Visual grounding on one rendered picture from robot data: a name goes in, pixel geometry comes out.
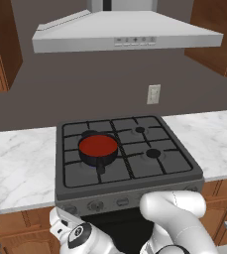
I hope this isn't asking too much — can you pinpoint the red marinara sauce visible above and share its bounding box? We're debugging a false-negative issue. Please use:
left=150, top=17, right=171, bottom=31
left=78, top=135, right=118, bottom=158

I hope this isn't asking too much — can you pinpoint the black oven door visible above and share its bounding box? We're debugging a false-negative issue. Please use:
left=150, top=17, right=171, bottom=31
left=79, top=209, right=160, bottom=254

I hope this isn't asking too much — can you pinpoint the brown wooden drawer front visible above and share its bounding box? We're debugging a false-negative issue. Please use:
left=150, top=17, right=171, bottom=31
left=0, top=205, right=57, bottom=235
left=200, top=177, right=227, bottom=200

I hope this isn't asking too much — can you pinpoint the black saucepan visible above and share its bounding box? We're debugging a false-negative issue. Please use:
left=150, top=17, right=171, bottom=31
left=77, top=129, right=120, bottom=175

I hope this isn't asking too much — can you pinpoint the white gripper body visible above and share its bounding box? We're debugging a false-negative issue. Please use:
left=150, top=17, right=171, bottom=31
left=49, top=206, right=81, bottom=236

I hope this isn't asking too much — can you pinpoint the brown wooden wall cupboard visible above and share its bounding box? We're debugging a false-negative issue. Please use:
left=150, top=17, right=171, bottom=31
left=183, top=0, right=227, bottom=79
left=0, top=0, right=24, bottom=94

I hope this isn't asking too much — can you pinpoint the silver range hood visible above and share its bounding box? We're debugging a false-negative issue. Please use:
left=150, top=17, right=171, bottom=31
left=31, top=0, right=225, bottom=55

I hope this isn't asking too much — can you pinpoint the grey gas stove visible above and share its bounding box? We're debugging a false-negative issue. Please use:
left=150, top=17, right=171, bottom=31
left=54, top=114, right=206, bottom=220

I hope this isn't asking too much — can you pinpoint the beige wall outlet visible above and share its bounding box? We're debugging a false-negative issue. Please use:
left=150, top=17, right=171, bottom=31
left=146, top=83, right=162, bottom=106

